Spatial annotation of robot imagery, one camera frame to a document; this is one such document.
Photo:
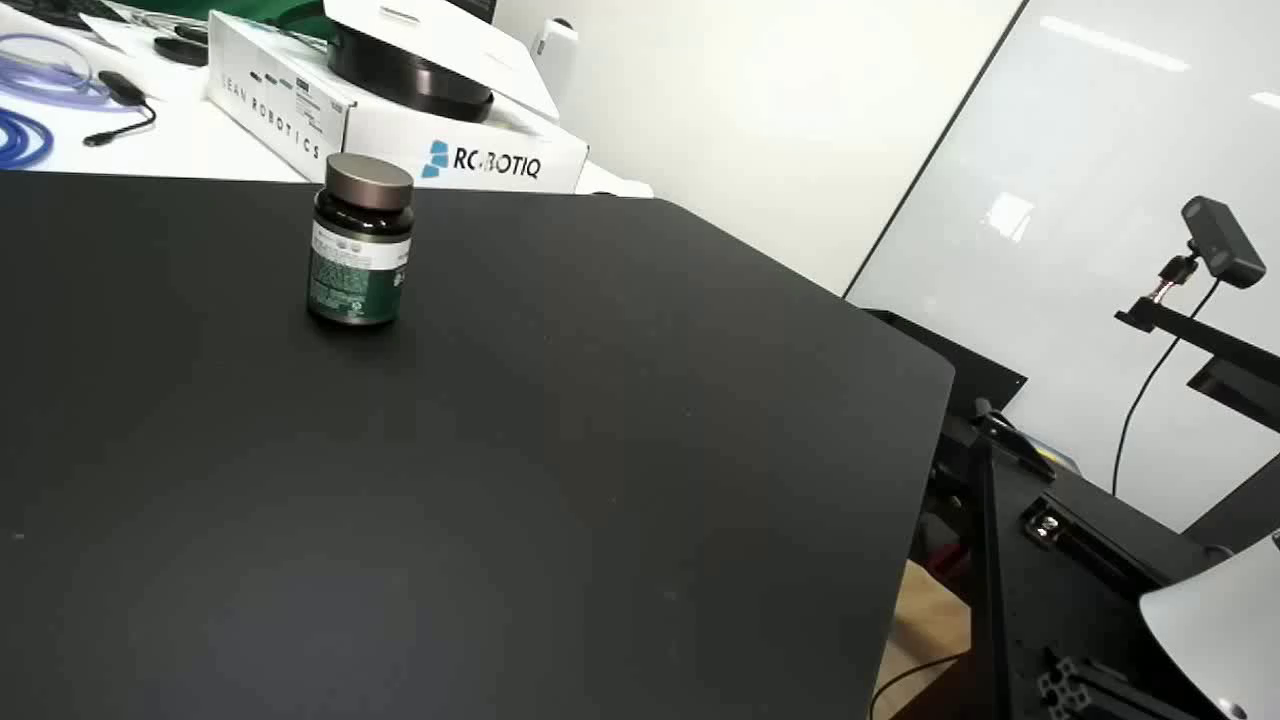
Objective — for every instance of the dark green-labelled pill bottle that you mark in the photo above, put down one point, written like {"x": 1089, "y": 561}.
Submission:
{"x": 357, "y": 254}

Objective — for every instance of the white Robotiq cardboard box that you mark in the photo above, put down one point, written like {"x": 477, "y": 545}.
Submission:
{"x": 283, "y": 104}

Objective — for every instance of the small black flat object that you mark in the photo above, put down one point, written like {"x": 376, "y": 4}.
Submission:
{"x": 183, "y": 51}

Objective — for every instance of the black metal frame stand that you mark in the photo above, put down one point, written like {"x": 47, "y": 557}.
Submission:
{"x": 1065, "y": 575}

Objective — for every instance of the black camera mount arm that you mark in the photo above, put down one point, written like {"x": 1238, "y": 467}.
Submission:
{"x": 1221, "y": 354}

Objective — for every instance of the black camera on mount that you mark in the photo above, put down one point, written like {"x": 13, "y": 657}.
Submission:
{"x": 1221, "y": 240}

